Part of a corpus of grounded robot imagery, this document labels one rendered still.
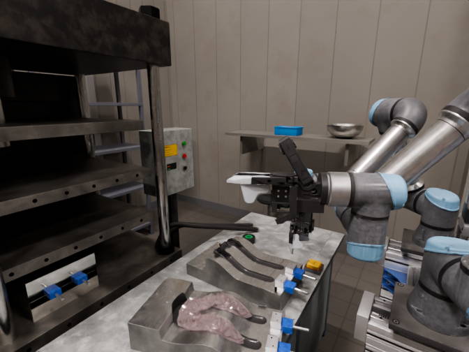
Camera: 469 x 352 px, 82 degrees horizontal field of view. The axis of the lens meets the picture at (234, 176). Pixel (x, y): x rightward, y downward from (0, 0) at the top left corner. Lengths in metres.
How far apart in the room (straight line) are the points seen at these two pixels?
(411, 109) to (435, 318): 0.67
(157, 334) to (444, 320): 0.83
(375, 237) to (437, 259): 0.27
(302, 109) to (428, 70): 1.23
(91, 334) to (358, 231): 1.00
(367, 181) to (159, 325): 0.79
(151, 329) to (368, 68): 2.96
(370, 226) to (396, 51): 2.74
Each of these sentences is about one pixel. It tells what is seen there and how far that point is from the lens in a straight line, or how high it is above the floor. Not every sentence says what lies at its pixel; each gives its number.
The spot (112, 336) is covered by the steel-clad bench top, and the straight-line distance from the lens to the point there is 1.22.
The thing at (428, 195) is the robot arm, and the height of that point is 1.26.
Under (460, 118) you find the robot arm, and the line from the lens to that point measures 0.78.
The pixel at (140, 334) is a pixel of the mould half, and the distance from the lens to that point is 1.09.
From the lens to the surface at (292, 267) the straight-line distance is 1.29.
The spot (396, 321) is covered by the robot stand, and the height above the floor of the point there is 1.04.
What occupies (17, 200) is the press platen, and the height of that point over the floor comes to 1.28.
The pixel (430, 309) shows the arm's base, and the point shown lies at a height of 1.09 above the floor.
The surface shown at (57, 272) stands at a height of 0.95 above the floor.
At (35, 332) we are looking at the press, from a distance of 1.39.
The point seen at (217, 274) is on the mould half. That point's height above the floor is 0.87.
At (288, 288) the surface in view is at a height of 0.90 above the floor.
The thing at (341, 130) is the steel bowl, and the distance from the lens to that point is 2.69.
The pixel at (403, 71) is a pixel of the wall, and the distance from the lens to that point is 3.22.
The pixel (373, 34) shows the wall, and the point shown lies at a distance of 3.32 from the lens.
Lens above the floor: 1.61
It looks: 14 degrees down
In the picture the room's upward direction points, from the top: straight up
